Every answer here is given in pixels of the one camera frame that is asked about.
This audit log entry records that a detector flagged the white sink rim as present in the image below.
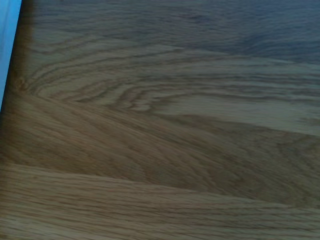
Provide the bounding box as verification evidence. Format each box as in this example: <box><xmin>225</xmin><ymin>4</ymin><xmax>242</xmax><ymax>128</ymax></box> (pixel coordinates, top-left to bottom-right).
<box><xmin>0</xmin><ymin>0</ymin><xmax>23</xmax><ymax>112</ymax></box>

